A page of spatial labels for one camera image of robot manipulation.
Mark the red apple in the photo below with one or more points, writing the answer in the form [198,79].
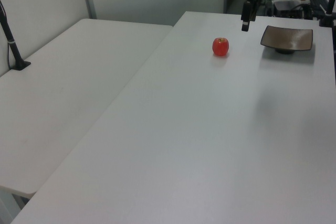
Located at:
[220,47]

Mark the black open box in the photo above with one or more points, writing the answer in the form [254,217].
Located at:
[287,6]

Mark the black camera stand pole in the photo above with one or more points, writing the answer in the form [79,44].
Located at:
[328,11]
[11,43]

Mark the square brown ceramic plate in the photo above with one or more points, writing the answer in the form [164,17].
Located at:
[287,38]

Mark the grey table leg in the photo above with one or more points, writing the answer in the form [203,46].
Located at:
[9,208]

